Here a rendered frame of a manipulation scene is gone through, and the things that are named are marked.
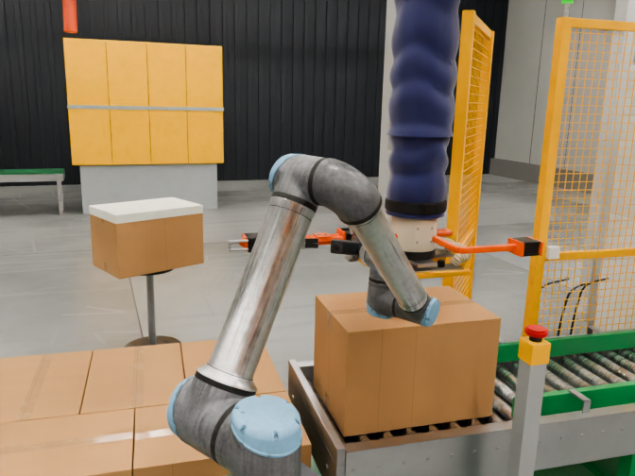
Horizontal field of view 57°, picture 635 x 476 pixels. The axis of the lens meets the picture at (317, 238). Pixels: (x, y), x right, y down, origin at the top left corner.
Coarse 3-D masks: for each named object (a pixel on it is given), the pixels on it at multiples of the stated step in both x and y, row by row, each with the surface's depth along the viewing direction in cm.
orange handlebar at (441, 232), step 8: (440, 232) 220; (448, 232) 221; (320, 240) 207; (328, 240) 208; (432, 240) 213; (440, 240) 207; (448, 248) 202; (456, 248) 197; (464, 248) 197; (472, 248) 197; (480, 248) 198; (488, 248) 199; (496, 248) 200; (504, 248) 201; (512, 248) 202
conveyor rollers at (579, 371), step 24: (552, 360) 276; (576, 360) 282; (600, 360) 280; (624, 360) 278; (312, 384) 248; (504, 384) 251; (552, 384) 258; (576, 384) 256; (600, 384) 255; (504, 408) 232; (336, 432) 212; (384, 432) 213; (408, 432) 213
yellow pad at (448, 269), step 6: (438, 264) 215; (444, 264) 215; (450, 264) 219; (414, 270) 210; (420, 270) 211; (426, 270) 211; (432, 270) 211; (438, 270) 212; (444, 270) 213; (450, 270) 213; (456, 270) 213; (462, 270) 214; (468, 270) 214; (420, 276) 209; (426, 276) 209; (432, 276) 210; (438, 276) 211; (444, 276) 211; (450, 276) 212
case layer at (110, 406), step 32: (64, 352) 273; (96, 352) 274; (128, 352) 275; (160, 352) 275; (192, 352) 276; (0, 384) 242; (32, 384) 242; (64, 384) 243; (96, 384) 243; (128, 384) 244; (160, 384) 245; (256, 384) 247; (0, 416) 218; (32, 416) 218; (64, 416) 219; (96, 416) 219; (128, 416) 220; (160, 416) 220; (0, 448) 198; (32, 448) 199; (64, 448) 199; (96, 448) 200; (128, 448) 200; (160, 448) 201; (192, 448) 201
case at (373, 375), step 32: (448, 288) 249; (320, 320) 231; (352, 320) 210; (384, 320) 211; (448, 320) 212; (480, 320) 214; (320, 352) 232; (352, 352) 202; (384, 352) 205; (416, 352) 209; (448, 352) 213; (480, 352) 217; (320, 384) 234; (352, 384) 205; (384, 384) 208; (416, 384) 212; (448, 384) 216; (480, 384) 220; (352, 416) 208; (384, 416) 211; (416, 416) 215; (448, 416) 219; (480, 416) 224
